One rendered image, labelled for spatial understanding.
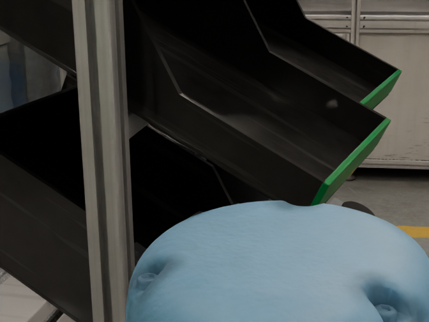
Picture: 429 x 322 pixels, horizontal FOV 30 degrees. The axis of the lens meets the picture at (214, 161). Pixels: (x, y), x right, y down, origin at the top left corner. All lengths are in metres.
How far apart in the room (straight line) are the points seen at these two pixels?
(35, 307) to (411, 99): 3.26
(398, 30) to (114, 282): 3.89
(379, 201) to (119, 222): 3.79
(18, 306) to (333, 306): 1.23
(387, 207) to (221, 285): 3.95
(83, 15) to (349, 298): 0.26
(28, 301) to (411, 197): 3.10
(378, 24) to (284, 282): 4.10
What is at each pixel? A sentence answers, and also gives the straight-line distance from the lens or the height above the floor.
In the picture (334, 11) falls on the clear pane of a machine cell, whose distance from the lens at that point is 4.26.
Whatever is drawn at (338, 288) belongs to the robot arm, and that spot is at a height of 1.43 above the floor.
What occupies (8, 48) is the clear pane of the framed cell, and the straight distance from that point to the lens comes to 1.45.
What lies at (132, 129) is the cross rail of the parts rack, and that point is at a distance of 0.44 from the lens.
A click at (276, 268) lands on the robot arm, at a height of 1.43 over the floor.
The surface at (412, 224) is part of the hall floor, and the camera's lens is 3.94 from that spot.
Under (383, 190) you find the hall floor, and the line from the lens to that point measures 4.34.
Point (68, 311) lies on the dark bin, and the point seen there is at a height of 1.26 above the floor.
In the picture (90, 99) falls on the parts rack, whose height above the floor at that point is 1.41.
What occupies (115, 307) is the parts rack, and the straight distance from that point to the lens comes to 0.45.
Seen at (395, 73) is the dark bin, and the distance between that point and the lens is 0.65.
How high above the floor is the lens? 1.50
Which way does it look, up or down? 18 degrees down
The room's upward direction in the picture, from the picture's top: 1 degrees counter-clockwise
